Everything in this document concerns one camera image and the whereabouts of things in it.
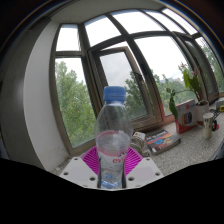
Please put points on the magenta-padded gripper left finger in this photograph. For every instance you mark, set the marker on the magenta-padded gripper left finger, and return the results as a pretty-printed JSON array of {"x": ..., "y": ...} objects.
[{"x": 78, "y": 171}]

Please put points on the white and red filament box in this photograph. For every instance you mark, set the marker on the white and red filament box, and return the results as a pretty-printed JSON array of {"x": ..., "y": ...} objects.
[{"x": 186, "y": 116}]

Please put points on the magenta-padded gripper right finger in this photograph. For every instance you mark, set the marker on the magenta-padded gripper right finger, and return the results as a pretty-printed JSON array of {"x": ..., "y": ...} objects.
[{"x": 145, "y": 171}]

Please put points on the potted plant with red flowers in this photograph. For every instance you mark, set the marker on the potted plant with red flowers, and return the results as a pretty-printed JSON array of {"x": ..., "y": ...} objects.
[{"x": 192, "y": 83}]

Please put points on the clear blue-capped water bottle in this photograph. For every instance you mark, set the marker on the clear blue-capped water bottle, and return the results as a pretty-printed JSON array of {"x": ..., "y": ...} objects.
[{"x": 113, "y": 133}]

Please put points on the brown framed bay window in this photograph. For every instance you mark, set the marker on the brown framed bay window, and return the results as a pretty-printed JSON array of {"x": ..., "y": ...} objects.
[{"x": 90, "y": 73}]

